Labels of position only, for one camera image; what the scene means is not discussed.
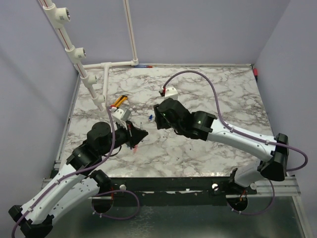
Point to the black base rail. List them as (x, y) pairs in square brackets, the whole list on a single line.
[(182, 191)]

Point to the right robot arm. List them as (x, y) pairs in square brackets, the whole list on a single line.
[(271, 151)]

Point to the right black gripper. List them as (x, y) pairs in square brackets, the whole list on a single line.
[(159, 118)]

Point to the red clamp at corner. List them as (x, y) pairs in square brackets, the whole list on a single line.
[(255, 72)]

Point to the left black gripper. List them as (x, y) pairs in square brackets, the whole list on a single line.
[(134, 135)]

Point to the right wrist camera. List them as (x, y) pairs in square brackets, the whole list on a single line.
[(169, 92)]

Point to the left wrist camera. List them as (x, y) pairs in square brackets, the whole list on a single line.
[(120, 115)]

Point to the white pvc pipe frame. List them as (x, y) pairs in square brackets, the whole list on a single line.
[(94, 34)]

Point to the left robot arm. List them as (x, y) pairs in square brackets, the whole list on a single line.
[(77, 180)]

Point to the aluminium frame rail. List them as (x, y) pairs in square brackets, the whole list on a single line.
[(288, 187)]

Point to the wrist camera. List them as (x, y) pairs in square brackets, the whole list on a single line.
[(120, 115), (169, 92)]

